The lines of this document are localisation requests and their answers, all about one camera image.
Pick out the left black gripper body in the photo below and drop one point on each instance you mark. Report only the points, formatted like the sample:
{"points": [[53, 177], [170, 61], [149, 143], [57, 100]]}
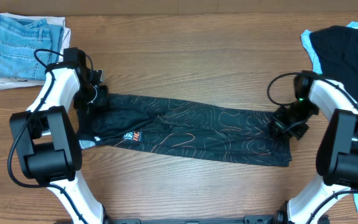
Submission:
{"points": [[92, 98]]}

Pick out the plain black t-shirt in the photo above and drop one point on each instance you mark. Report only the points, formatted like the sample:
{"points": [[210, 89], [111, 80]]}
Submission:
{"points": [[337, 50]]}

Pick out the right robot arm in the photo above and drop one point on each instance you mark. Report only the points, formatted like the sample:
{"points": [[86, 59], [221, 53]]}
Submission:
{"points": [[337, 156]]}

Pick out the folded blue jeans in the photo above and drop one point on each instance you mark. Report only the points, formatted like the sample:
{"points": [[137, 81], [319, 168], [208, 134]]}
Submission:
{"points": [[27, 46]]}

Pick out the light blue t-shirt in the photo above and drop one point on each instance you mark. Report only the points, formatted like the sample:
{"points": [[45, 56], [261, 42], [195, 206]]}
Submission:
{"points": [[306, 42]]}

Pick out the black cycling jersey orange lines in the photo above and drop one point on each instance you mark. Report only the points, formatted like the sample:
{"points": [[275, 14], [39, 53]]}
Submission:
{"points": [[183, 128]]}

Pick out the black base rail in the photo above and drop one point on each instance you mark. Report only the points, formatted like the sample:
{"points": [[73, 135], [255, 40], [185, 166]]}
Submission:
{"points": [[248, 219]]}

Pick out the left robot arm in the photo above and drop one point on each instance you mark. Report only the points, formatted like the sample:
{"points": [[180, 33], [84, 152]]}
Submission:
{"points": [[46, 152]]}

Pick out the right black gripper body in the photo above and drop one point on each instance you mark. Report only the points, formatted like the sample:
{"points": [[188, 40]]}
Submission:
{"points": [[293, 121]]}

